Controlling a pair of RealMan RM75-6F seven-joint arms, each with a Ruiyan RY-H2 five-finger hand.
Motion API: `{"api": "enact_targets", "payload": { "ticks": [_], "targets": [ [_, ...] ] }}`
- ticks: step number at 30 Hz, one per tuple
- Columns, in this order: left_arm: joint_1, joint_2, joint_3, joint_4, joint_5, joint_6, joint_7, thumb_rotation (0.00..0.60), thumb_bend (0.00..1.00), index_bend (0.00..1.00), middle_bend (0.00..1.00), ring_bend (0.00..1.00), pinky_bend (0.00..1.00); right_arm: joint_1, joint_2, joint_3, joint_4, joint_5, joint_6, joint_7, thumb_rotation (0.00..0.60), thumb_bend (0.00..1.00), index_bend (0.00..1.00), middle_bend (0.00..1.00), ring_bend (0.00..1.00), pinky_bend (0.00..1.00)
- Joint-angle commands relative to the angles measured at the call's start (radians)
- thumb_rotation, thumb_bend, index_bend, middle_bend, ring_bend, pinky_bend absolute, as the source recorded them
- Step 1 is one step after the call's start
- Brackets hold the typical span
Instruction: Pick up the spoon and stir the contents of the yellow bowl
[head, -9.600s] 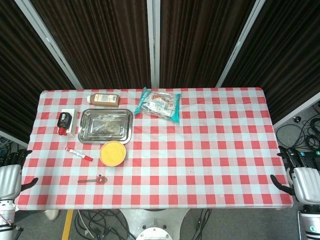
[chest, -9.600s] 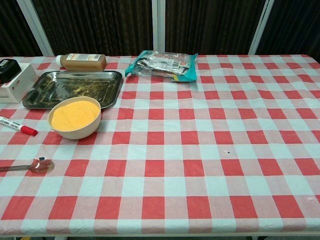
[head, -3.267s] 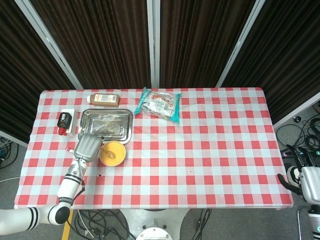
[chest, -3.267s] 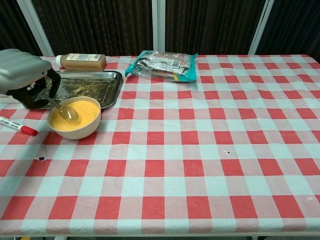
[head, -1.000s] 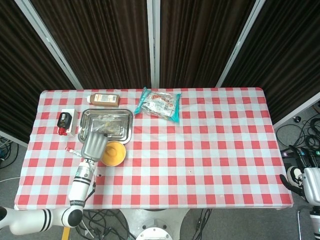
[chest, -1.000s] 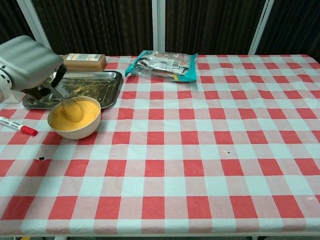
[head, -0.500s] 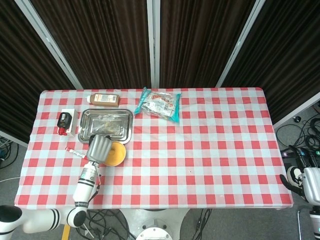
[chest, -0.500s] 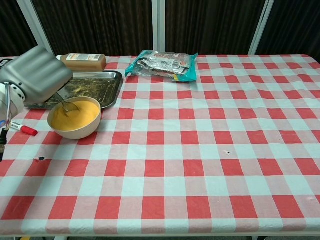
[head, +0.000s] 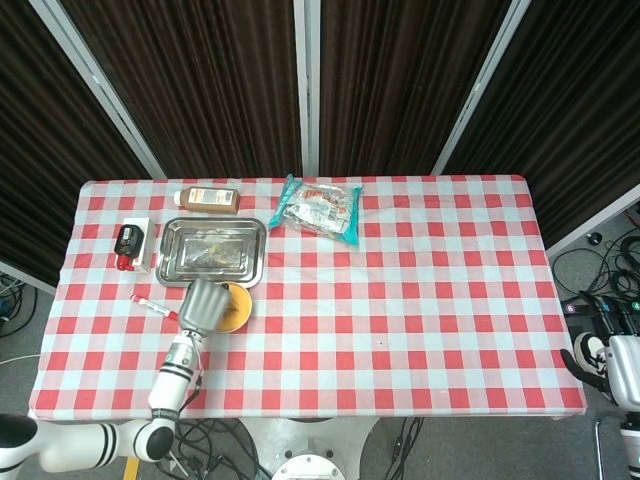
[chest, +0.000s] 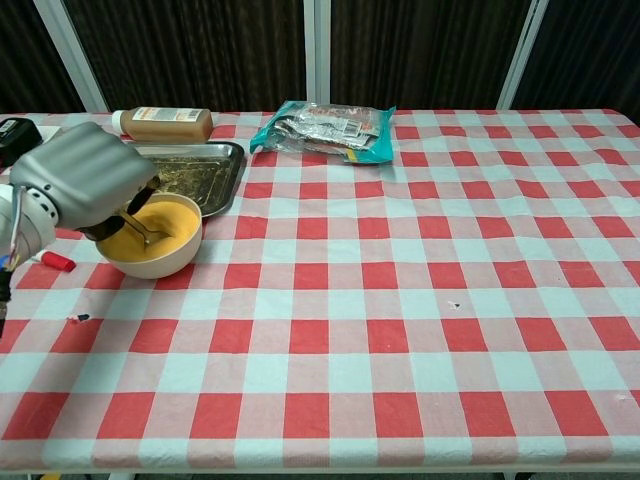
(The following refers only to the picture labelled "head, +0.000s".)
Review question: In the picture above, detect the red white checkered tablecloth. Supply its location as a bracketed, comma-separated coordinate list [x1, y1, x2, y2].
[27, 173, 589, 420]

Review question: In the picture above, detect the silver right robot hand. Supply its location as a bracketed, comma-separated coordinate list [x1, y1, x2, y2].
[559, 293, 640, 412]

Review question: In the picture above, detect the white floor cable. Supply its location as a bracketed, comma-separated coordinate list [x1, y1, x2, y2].
[0, 352, 44, 369]

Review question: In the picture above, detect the beige round bowl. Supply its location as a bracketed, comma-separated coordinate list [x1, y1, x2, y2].
[217, 282, 254, 334]

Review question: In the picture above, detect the dark curtain partition panel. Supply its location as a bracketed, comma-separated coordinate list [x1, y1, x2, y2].
[442, 0, 640, 259]
[62, 0, 309, 180]
[305, 0, 532, 177]
[0, 0, 167, 296]

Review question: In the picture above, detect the teal foil snack bag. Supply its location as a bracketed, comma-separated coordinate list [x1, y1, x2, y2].
[267, 173, 364, 247]

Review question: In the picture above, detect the black floor cable tangle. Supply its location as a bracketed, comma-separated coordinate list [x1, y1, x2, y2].
[0, 272, 40, 339]
[167, 417, 266, 480]
[549, 209, 640, 307]

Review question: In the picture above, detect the stainless steel tray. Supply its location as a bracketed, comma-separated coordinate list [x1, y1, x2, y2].
[155, 217, 268, 290]

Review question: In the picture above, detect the black cable with connector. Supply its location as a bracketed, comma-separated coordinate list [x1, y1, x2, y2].
[384, 417, 426, 480]

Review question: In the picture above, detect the brown bottle white cap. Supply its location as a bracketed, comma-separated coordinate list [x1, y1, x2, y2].
[173, 186, 242, 216]

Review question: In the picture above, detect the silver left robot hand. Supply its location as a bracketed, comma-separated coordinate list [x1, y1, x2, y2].
[177, 278, 233, 334]

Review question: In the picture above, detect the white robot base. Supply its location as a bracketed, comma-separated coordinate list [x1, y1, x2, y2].
[239, 417, 381, 480]

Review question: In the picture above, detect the white marker red cap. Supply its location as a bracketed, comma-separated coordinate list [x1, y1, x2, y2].
[129, 293, 180, 320]

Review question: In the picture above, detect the black red device on box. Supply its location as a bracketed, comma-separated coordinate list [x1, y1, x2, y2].
[119, 217, 157, 275]

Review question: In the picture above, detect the black red battery pack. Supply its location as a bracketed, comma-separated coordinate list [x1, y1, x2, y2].
[113, 223, 146, 271]

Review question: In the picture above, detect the white black sneaker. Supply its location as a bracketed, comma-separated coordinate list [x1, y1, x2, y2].
[573, 332, 609, 376]

